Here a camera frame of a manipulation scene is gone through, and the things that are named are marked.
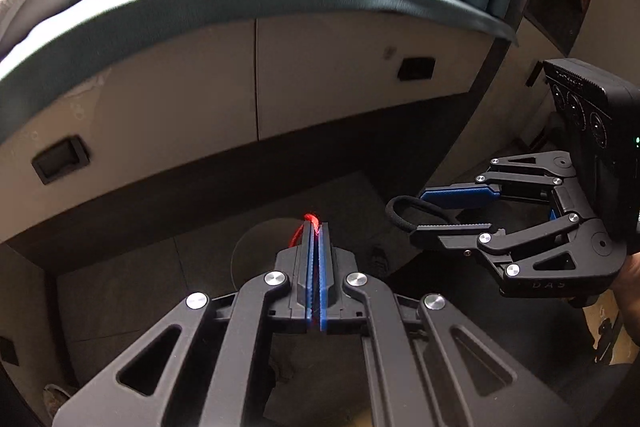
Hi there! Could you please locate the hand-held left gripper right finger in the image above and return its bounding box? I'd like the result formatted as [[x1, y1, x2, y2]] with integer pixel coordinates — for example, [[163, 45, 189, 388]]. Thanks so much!
[[317, 222, 566, 427]]

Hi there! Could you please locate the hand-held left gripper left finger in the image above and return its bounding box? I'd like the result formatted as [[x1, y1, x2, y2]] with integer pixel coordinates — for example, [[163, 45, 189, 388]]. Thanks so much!
[[52, 219, 318, 427]]

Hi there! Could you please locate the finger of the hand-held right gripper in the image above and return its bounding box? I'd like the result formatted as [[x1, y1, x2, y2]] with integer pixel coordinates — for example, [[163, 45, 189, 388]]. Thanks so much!
[[410, 213, 627, 281], [420, 151, 576, 211]]

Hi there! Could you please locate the red string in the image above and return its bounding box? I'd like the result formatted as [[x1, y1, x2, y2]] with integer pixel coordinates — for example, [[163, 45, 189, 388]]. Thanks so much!
[[289, 212, 321, 253]]

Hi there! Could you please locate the black elastic hair tie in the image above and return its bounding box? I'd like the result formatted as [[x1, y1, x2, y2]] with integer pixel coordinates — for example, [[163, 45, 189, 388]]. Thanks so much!
[[385, 194, 461, 235]]

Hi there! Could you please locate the person's right hand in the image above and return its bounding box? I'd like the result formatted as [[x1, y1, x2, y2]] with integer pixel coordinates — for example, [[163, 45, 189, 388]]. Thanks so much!
[[611, 251, 640, 363]]

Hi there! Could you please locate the round grey disc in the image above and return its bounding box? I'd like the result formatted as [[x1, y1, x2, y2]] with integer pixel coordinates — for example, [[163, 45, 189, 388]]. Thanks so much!
[[231, 217, 312, 294]]

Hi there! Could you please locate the beige bed drawer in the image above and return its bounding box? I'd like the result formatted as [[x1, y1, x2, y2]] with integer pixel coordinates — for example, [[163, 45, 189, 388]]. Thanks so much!
[[0, 18, 259, 244], [255, 9, 497, 142]]

